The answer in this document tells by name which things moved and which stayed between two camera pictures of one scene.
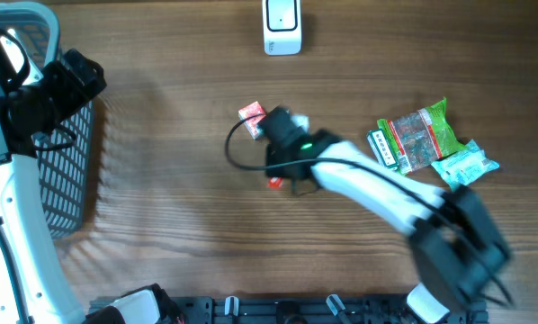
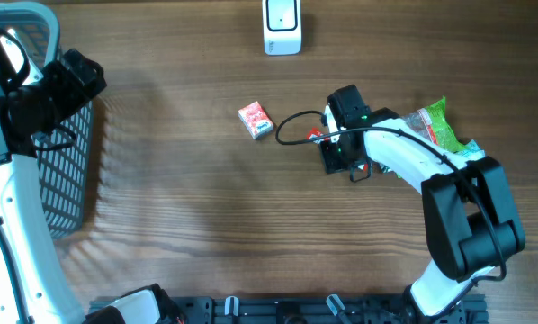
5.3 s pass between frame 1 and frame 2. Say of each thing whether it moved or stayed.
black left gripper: stayed
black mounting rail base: stayed
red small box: stayed
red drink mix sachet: moved
